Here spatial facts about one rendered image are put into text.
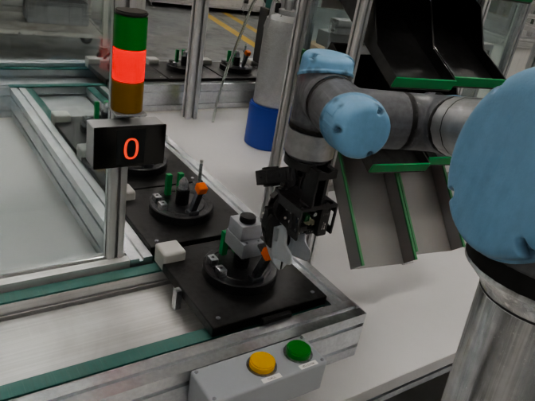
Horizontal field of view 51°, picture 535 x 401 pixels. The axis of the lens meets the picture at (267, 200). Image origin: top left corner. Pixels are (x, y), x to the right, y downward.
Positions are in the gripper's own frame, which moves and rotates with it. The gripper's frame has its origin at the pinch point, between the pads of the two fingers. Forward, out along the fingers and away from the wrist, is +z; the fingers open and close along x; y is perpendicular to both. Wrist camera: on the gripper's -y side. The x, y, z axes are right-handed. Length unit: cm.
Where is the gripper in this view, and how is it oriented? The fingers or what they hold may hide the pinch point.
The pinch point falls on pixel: (278, 259)
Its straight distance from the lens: 95.3
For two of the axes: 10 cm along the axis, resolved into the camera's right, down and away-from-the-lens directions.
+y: 5.4, 4.5, -7.1
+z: -1.6, 8.8, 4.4
